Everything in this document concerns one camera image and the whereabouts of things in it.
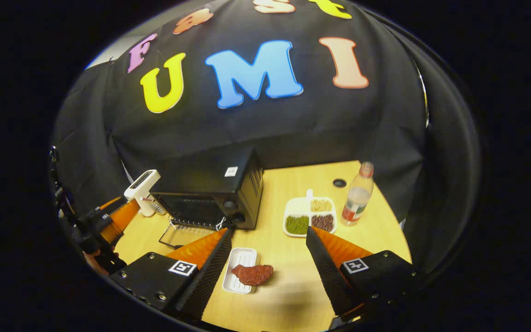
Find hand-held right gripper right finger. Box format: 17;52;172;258
306;226;425;323

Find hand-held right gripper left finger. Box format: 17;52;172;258
109;227;234;321

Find red meat piece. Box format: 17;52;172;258
231;264;274;286

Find black electric oven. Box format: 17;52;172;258
150;148;265;249

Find white rectangular tray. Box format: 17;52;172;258
222;248;258;294

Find white appliance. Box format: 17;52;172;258
124;169;161;217

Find dark red beans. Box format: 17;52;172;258
312;214;335;232

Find green mung beans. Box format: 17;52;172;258
285;215;310;235

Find white divided dish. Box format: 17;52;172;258
283;189;338;238

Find plastic bottle with red label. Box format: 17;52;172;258
341;161;375;226

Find black backdrop cloth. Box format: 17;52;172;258
51;0;480;273

